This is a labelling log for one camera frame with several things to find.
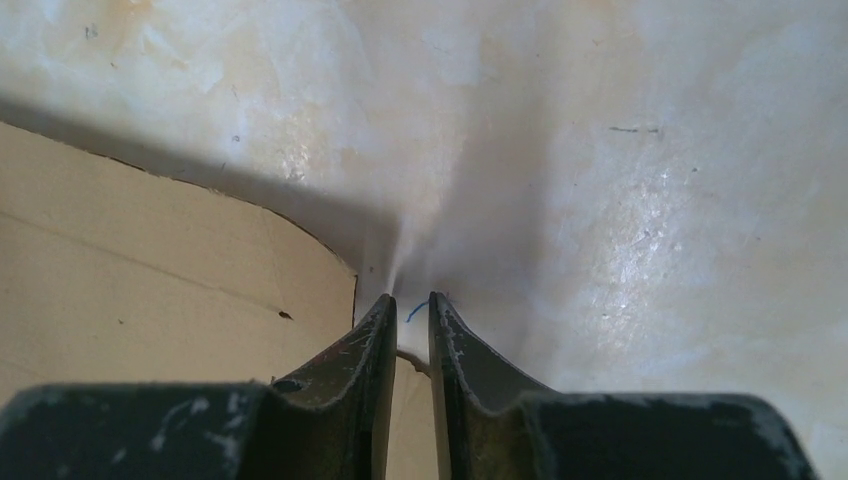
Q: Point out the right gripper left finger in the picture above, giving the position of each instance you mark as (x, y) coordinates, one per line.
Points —
(328, 419)

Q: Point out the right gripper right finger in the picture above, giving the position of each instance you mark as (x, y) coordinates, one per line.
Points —
(493, 421)

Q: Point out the brown cardboard box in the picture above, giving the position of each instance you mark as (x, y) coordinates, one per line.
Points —
(112, 275)

